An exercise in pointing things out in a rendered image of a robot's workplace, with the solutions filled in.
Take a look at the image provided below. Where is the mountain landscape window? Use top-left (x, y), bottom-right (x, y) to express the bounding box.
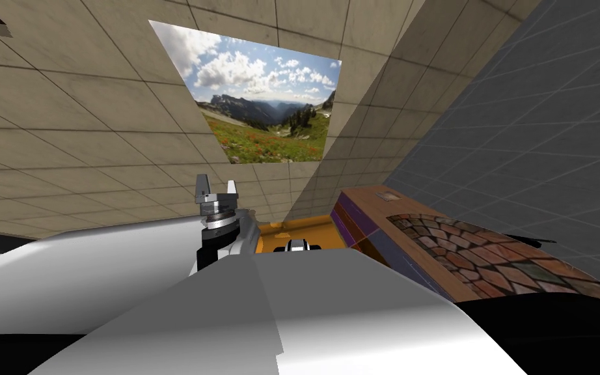
top-left (148, 20), bottom-right (343, 165)

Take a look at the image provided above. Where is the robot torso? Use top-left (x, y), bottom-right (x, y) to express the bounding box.
top-left (28, 238), bottom-right (529, 375)

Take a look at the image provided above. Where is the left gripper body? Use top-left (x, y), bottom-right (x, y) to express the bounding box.
top-left (193, 191), bottom-right (240, 211)

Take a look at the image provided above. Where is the wooden cabinet with tiled top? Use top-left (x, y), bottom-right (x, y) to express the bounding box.
top-left (330, 184), bottom-right (600, 308)

